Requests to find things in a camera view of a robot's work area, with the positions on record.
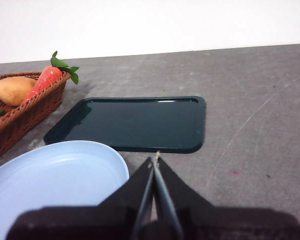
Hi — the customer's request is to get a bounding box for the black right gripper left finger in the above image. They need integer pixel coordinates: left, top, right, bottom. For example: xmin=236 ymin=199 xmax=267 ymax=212
xmin=6 ymin=157 xmax=155 ymax=240

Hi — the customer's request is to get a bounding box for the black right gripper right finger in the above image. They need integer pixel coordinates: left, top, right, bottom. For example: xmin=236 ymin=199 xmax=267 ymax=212
xmin=151 ymin=157 xmax=300 ymax=240

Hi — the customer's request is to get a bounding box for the light blue round plate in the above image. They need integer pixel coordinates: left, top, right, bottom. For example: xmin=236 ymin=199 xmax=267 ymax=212
xmin=0 ymin=140 xmax=130 ymax=240

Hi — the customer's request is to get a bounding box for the dark rectangular tray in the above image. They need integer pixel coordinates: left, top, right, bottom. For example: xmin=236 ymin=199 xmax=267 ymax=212
xmin=43 ymin=95 xmax=206 ymax=154

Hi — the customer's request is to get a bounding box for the brown wicker basket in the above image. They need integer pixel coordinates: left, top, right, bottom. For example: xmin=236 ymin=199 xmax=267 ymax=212
xmin=0 ymin=71 xmax=72 ymax=166

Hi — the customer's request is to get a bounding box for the orange carrot with green leaves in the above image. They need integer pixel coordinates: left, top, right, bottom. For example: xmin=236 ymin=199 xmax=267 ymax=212
xmin=21 ymin=51 xmax=80 ymax=105

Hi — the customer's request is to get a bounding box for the yellow-brown potato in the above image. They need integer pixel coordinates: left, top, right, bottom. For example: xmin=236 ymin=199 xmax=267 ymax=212
xmin=0 ymin=76 xmax=38 ymax=107

